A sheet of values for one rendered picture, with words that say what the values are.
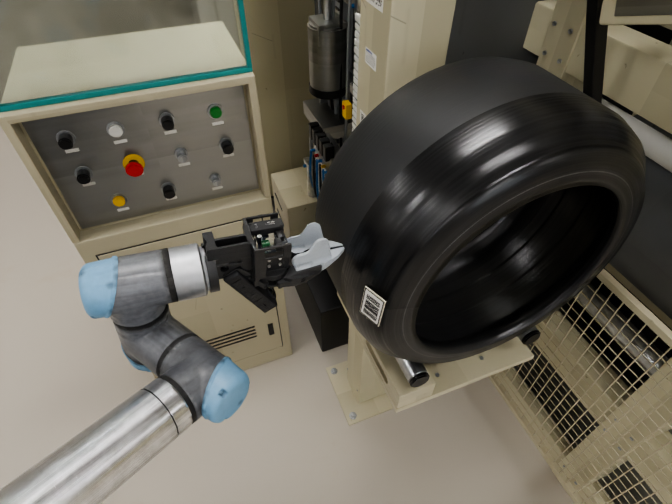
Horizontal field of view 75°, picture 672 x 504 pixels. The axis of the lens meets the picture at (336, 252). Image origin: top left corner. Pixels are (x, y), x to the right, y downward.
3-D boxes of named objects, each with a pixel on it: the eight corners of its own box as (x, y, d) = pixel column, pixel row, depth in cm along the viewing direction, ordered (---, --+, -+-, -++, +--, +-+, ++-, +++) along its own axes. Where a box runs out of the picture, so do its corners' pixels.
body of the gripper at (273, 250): (297, 244, 60) (206, 262, 56) (295, 286, 66) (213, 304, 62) (281, 210, 65) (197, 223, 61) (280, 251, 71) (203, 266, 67)
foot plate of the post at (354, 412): (325, 369, 191) (325, 366, 190) (381, 349, 198) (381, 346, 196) (349, 426, 174) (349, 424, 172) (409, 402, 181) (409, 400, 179)
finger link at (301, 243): (347, 225, 66) (288, 235, 63) (342, 252, 71) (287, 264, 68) (339, 212, 68) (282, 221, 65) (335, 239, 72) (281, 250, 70)
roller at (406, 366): (347, 272, 114) (344, 262, 111) (363, 266, 115) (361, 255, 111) (411, 391, 91) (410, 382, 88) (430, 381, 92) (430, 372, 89)
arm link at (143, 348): (163, 398, 63) (147, 351, 56) (116, 357, 68) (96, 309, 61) (205, 362, 68) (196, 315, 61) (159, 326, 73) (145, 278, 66)
